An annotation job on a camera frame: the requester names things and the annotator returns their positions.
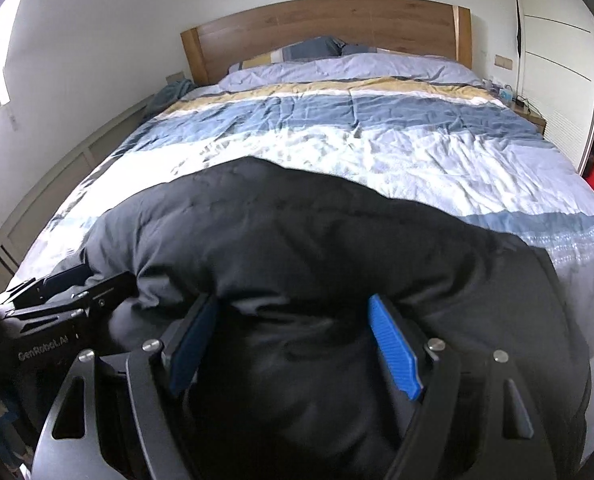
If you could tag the blue striped pillow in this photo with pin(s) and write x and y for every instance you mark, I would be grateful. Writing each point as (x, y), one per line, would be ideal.
(312, 49)

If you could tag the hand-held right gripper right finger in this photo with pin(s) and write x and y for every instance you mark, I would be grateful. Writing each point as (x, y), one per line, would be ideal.
(394, 345)

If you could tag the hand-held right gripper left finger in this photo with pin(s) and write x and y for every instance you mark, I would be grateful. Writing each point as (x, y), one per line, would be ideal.
(192, 350)

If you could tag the wall socket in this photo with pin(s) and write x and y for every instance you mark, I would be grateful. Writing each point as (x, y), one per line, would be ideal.
(503, 62)

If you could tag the bed with striped quilt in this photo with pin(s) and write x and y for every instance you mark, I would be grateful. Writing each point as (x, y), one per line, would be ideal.
(377, 145)

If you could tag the black jacket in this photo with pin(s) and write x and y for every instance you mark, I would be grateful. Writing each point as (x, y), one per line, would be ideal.
(302, 240)

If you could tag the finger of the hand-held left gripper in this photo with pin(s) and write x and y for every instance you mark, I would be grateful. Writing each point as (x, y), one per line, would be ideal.
(59, 280)
(109, 292)

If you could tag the teal cloth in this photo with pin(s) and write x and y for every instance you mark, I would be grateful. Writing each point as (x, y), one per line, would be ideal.
(169, 97)

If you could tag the wooden nightstand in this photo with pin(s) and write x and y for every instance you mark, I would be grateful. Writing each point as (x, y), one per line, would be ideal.
(534, 122)

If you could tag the white wardrobe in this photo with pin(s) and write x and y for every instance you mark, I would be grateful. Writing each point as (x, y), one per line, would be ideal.
(552, 35)

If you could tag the wooden headboard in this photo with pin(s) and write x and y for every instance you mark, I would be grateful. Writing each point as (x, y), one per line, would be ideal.
(327, 22)

